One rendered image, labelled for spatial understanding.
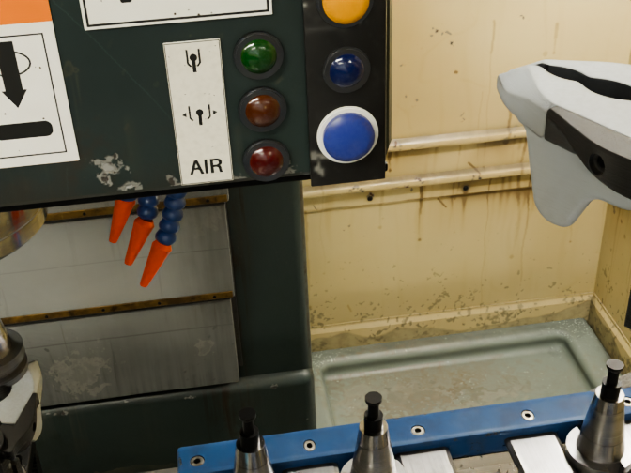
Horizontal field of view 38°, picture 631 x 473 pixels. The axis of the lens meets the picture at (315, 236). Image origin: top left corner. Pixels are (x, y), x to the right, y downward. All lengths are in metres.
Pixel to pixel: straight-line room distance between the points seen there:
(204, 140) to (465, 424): 0.50
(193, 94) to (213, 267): 0.84
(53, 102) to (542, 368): 1.60
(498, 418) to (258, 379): 0.65
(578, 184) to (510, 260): 1.57
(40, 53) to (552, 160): 0.27
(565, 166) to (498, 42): 1.32
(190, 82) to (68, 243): 0.82
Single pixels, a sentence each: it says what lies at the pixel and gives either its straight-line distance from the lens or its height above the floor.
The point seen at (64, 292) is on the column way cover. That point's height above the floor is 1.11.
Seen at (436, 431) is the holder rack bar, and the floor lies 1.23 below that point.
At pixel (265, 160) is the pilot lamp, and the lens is 0.53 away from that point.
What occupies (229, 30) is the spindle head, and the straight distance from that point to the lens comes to 0.50.
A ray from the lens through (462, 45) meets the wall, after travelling 1.69.
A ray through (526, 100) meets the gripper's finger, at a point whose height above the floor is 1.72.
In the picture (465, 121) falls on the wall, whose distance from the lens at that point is 1.75.
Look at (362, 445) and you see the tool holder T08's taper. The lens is 0.84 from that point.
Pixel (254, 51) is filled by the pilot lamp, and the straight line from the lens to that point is 0.50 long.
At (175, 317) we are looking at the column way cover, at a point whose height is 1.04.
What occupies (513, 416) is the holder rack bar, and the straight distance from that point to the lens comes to 0.95.
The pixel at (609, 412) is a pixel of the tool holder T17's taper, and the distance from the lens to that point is 0.89.
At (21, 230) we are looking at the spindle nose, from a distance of 0.75.
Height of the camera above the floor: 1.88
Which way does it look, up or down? 33 degrees down
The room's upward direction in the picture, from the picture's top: 3 degrees counter-clockwise
